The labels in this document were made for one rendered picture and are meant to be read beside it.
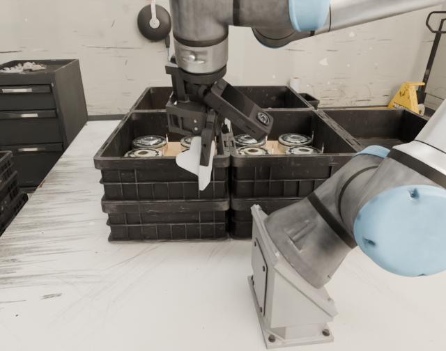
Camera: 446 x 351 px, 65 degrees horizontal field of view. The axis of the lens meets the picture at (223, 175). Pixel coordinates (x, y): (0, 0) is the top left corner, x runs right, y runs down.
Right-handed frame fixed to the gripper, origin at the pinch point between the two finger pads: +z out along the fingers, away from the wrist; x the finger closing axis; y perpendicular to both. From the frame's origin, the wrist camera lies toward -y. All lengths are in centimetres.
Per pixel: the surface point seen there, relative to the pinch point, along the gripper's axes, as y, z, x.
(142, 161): 17.6, 7.7, -2.4
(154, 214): 15.3, 21.1, 1.6
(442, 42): -160, 163, -408
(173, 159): 11.4, 7.5, -4.6
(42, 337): 22.7, 17.6, 33.0
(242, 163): -3.1, 8.8, -8.8
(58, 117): 127, 90, -91
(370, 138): -37, 33, -53
